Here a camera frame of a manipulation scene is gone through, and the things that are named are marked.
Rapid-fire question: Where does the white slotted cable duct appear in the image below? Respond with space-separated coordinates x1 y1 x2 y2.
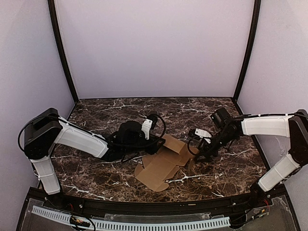
31 205 231 231

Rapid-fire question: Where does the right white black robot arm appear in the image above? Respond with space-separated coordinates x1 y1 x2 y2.
189 108 308 209

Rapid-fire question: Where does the black front rail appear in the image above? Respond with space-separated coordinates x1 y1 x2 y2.
28 187 284 218

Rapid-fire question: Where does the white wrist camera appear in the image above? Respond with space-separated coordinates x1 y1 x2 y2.
188 128 212 140
141 119 153 140

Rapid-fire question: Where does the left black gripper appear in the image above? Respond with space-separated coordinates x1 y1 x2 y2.
123 134 165 156

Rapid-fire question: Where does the black camera cable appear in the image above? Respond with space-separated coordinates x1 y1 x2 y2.
113 113 168 154
186 134 207 156

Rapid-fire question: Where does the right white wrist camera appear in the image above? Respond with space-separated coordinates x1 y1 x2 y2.
188 128 212 140

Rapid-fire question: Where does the left black frame post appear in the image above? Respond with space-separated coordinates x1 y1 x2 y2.
47 0 79 103

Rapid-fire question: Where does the black frame post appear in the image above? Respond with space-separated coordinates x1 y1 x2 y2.
233 0 261 102
47 0 79 103

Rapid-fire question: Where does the left black camera cable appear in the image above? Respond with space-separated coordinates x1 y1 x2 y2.
113 113 168 154

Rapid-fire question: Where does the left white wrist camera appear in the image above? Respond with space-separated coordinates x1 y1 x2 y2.
141 119 153 140

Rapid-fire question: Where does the right black frame post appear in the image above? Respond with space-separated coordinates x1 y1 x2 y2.
233 0 261 102

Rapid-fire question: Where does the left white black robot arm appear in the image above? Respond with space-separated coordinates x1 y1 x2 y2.
17 108 166 210

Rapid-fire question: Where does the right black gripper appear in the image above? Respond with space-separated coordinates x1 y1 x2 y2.
194 130 236 163

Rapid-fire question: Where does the brown cardboard box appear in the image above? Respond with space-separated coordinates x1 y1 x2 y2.
134 134 193 192

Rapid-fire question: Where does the right black camera cable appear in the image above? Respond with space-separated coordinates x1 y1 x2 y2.
186 134 207 156

